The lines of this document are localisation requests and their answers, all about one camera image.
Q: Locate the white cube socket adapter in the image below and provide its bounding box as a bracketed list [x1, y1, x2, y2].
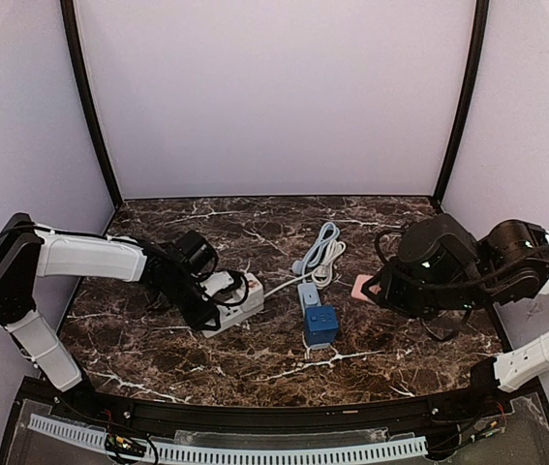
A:
[234, 273, 264, 313]

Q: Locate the pink USB charger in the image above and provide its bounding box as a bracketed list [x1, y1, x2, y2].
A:
[351, 274, 382, 301]

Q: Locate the blue cube socket adapter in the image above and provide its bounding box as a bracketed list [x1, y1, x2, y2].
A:
[304, 306, 339, 346]

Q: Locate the light blue USB charger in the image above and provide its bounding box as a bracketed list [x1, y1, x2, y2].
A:
[303, 294, 321, 308]

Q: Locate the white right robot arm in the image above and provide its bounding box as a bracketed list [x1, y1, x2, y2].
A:
[360, 213, 549, 392]

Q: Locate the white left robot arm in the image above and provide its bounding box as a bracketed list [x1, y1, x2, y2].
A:
[0, 212, 233, 393]

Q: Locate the white power strip with USB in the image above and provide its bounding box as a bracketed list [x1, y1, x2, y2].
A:
[201, 306, 260, 338]

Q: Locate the light blue power strip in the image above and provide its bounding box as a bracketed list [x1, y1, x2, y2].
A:
[297, 283, 332, 350]

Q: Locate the small circuit board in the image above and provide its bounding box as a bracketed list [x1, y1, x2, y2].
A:
[104, 434, 146, 457]

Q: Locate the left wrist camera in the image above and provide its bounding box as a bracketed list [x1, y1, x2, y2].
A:
[203, 270, 250, 308]

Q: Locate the white power cable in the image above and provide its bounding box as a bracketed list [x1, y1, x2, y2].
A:
[261, 241, 348, 299]

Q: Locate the light blue power cable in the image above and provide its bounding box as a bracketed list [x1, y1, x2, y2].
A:
[290, 222, 339, 287]

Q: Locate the black frame rail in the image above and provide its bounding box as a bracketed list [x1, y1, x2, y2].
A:
[0, 377, 549, 464]

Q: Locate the white slotted cable duct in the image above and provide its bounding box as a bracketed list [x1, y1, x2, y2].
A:
[27, 414, 428, 464]

